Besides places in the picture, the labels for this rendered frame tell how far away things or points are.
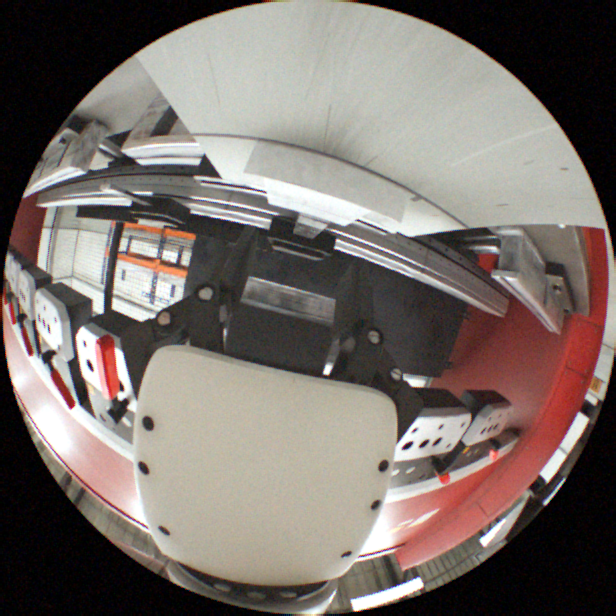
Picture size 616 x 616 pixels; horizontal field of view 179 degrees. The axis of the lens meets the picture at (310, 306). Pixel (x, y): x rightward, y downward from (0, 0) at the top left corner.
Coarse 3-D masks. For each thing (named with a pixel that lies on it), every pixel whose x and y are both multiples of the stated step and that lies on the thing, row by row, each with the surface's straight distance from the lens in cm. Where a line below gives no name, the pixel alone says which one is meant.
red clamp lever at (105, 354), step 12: (108, 336) 22; (96, 348) 21; (108, 348) 21; (96, 360) 22; (108, 360) 21; (108, 372) 22; (108, 384) 23; (108, 396) 23; (120, 408) 26; (108, 420) 26; (120, 420) 26
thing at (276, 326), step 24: (264, 288) 20; (288, 288) 20; (240, 312) 20; (264, 312) 20; (288, 312) 20; (312, 312) 21; (240, 336) 21; (264, 336) 20; (288, 336) 20; (312, 336) 20; (264, 360) 21; (288, 360) 21; (312, 360) 21
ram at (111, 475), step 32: (32, 384) 85; (32, 416) 157; (64, 416) 59; (64, 448) 98; (96, 448) 53; (128, 448) 38; (96, 480) 90; (128, 480) 54; (480, 480) 90; (128, 512) 108; (384, 512) 52; (416, 512) 68; (448, 512) 109; (384, 544) 108
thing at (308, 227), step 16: (272, 224) 39; (288, 224) 39; (304, 224) 29; (320, 224) 26; (272, 240) 42; (288, 240) 38; (304, 240) 39; (320, 240) 39; (336, 240) 40; (304, 256) 44; (320, 256) 40
